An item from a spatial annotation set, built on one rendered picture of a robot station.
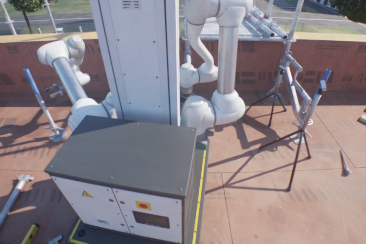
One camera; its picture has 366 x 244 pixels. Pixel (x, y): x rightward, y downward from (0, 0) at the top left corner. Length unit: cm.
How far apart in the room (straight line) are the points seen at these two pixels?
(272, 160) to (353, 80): 183
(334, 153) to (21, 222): 266
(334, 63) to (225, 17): 221
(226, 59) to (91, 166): 82
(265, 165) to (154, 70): 139
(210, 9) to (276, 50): 170
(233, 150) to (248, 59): 112
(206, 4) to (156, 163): 73
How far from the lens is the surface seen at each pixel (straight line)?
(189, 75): 142
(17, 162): 241
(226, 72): 119
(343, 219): 200
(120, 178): 83
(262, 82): 283
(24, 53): 307
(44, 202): 199
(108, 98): 132
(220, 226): 165
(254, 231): 168
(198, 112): 118
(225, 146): 205
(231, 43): 115
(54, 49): 166
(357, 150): 258
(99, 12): 94
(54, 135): 246
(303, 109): 223
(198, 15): 108
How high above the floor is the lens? 151
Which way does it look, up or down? 38 degrees down
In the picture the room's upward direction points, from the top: straight up
